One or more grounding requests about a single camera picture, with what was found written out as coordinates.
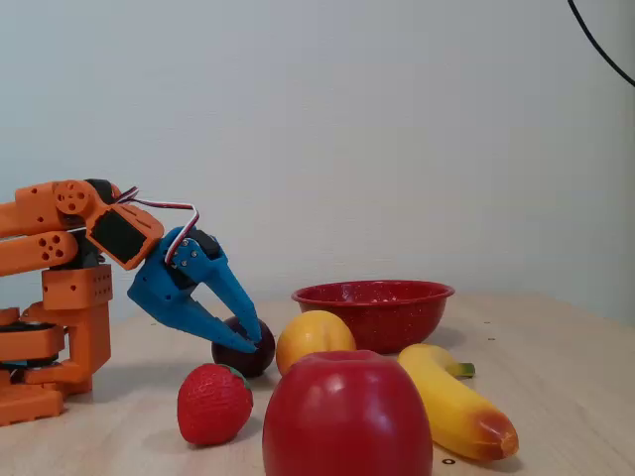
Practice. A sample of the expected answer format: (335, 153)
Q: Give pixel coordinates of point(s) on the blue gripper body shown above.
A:
(160, 284)

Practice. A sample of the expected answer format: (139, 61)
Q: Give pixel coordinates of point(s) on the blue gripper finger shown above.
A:
(223, 277)
(208, 327)

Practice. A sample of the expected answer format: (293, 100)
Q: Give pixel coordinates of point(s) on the yellow toy banana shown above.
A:
(446, 396)

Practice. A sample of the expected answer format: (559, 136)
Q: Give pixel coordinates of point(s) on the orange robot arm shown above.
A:
(35, 205)

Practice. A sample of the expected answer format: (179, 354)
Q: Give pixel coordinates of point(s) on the red speckled enamel bowl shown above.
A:
(397, 317)

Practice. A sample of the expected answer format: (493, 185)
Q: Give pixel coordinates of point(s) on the dark purple toy plum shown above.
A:
(260, 362)

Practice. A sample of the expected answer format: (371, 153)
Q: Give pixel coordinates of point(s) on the red toy strawberry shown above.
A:
(213, 406)

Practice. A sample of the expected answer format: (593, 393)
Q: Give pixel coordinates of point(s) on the orange toy peach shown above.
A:
(307, 337)

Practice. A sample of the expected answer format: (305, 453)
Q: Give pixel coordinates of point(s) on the red toy apple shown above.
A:
(347, 421)

